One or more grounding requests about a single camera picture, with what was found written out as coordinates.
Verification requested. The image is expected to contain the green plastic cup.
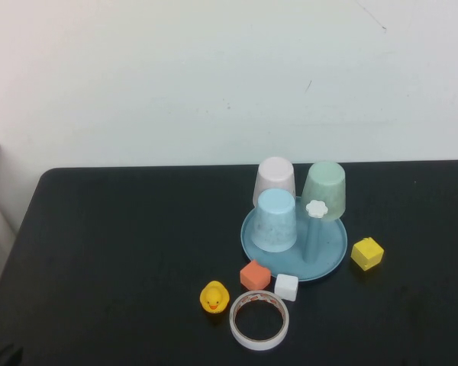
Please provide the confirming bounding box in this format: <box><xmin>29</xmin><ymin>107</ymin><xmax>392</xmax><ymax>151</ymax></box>
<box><xmin>301</xmin><ymin>161</ymin><xmax>347</xmax><ymax>224</ymax></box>

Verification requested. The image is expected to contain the pink plastic cup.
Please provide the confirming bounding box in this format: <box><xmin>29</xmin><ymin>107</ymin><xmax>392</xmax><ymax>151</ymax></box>
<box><xmin>253</xmin><ymin>156</ymin><xmax>295</xmax><ymax>209</ymax></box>

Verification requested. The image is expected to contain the light blue plastic cup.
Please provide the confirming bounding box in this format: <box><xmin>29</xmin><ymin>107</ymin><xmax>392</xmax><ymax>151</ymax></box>
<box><xmin>250</xmin><ymin>188</ymin><xmax>298</xmax><ymax>253</ymax></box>

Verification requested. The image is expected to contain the blue cup stand with pegs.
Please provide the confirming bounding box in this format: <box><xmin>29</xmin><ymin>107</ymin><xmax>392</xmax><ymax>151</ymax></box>
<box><xmin>239</xmin><ymin>196</ymin><xmax>349</xmax><ymax>284</ymax></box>

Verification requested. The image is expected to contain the orange cube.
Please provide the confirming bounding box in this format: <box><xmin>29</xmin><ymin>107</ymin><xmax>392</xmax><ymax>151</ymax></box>
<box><xmin>239</xmin><ymin>259</ymin><xmax>272</xmax><ymax>291</ymax></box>

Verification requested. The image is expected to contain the yellow rubber duck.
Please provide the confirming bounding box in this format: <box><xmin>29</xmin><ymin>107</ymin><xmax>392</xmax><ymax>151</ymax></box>
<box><xmin>199</xmin><ymin>280</ymin><xmax>231</xmax><ymax>315</ymax></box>

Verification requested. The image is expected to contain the white cube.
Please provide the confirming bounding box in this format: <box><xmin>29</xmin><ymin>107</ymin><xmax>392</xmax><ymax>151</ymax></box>
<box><xmin>273</xmin><ymin>273</ymin><xmax>300</xmax><ymax>302</ymax></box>

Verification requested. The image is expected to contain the yellow cube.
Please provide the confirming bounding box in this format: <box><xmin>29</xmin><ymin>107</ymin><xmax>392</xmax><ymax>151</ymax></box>
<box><xmin>350</xmin><ymin>236</ymin><xmax>385</xmax><ymax>272</ymax></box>

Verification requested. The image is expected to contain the white double-sided tape roll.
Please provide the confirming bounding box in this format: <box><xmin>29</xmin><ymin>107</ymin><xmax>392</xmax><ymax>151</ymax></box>
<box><xmin>229</xmin><ymin>290</ymin><xmax>290</xmax><ymax>352</ymax></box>

